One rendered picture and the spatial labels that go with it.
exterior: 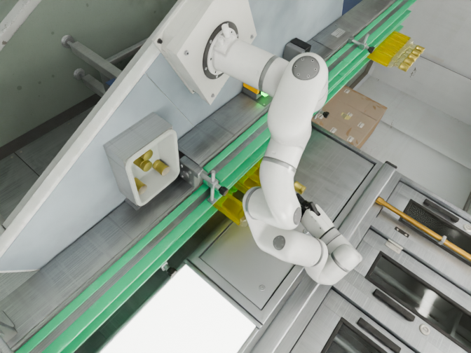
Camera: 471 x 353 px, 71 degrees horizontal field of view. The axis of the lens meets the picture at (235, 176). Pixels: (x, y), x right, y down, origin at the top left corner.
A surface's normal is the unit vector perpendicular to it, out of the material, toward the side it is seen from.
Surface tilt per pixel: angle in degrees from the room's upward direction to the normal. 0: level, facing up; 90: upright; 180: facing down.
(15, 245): 0
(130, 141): 90
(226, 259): 90
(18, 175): 90
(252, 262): 90
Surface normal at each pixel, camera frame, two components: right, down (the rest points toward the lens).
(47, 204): 0.77, 0.55
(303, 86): -0.12, -0.14
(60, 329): 0.08, -0.58
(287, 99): -0.37, -0.23
